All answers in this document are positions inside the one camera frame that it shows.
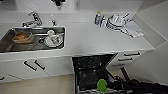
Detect orange bowl in sink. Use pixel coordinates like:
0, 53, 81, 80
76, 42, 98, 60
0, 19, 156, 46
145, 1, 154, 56
12, 31, 35, 44

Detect green plastic bowl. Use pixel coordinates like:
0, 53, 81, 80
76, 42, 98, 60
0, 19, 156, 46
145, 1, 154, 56
96, 78, 108, 92

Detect folded white cloth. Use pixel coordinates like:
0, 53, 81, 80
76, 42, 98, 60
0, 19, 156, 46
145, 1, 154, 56
121, 20, 145, 38

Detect white cup in sink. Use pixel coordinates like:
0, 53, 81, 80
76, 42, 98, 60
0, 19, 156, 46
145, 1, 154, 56
44, 29, 64, 48

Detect stainless steel dishwasher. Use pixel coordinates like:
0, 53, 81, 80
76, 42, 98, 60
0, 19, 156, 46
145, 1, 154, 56
71, 53, 131, 94

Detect white sink base cabinet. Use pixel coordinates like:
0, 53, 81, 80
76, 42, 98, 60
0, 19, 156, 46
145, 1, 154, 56
0, 55, 75, 84

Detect wall power outlet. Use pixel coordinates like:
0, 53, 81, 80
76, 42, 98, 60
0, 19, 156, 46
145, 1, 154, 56
74, 0, 82, 10

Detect stacked white dishes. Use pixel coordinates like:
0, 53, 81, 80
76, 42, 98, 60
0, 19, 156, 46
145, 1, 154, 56
107, 12, 130, 32

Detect small white bottle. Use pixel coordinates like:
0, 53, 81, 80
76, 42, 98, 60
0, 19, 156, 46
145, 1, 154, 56
100, 16, 108, 28

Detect dish soap bottle blue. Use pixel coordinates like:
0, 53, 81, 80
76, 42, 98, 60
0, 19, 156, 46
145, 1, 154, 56
94, 10, 102, 26

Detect white drawer unit beside dishwasher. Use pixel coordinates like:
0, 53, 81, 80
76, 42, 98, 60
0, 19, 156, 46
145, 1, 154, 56
107, 50, 144, 69

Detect chrome sink faucet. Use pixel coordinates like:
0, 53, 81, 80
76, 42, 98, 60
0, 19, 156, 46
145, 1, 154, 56
22, 10, 44, 29

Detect stainless steel sink basin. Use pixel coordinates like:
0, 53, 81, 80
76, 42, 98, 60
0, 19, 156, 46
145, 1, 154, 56
0, 26, 67, 54

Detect wire dishwasher rack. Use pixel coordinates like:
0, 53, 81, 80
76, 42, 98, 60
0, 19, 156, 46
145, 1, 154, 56
76, 68, 116, 94

